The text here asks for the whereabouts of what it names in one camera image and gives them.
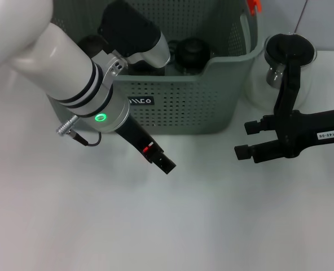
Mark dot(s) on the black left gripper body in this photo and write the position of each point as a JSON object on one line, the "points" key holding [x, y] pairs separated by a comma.
{"points": [[136, 138]]}

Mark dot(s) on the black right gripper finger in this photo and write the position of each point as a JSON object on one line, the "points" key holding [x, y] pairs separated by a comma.
{"points": [[253, 128], [242, 152]]}

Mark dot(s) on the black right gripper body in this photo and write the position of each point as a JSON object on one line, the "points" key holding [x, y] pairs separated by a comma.
{"points": [[311, 132]]}

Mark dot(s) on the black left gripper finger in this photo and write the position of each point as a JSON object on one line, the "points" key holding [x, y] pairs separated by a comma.
{"points": [[164, 165]]}

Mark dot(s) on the small red toy brick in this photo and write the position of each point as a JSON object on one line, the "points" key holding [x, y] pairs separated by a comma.
{"points": [[146, 148]]}

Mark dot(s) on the glass teacup with black sleeve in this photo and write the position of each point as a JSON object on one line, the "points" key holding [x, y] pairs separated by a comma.
{"points": [[147, 70], [192, 53]]}

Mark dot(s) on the grey-green perforated storage bin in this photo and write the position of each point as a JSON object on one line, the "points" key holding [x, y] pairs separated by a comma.
{"points": [[212, 107]]}

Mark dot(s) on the orange bin latch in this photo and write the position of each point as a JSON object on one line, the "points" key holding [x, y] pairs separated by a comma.
{"points": [[254, 6]]}

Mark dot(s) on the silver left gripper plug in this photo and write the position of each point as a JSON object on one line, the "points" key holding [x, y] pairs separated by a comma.
{"points": [[66, 125]]}

